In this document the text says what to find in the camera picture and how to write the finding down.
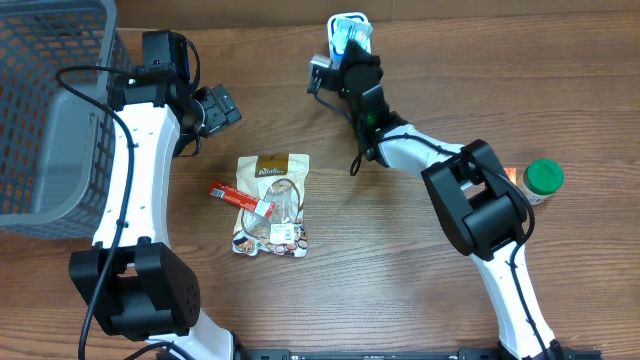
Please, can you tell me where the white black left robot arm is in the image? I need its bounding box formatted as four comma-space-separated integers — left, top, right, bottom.
69, 30, 249, 360

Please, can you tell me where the small orange box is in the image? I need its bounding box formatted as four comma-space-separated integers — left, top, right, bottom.
504, 167, 517, 185

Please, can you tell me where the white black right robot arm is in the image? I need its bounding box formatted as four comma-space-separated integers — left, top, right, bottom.
308, 40, 564, 359

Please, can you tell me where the red snack stick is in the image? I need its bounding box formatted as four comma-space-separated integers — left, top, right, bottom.
209, 181, 275, 219

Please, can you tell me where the teal wet wipes pack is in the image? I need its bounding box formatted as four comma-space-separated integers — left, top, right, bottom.
329, 17, 373, 57

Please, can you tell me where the white barcode scanner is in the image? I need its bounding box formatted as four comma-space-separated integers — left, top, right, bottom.
327, 12, 373, 68

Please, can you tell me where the beige Pantree snack pouch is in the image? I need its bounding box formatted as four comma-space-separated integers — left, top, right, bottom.
231, 154, 310, 258

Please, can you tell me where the green lid jar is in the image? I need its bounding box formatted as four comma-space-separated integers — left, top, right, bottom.
518, 158, 564, 205

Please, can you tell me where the grey plastic mesh basket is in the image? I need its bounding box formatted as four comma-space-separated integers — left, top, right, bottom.
1, 0, 131, 239

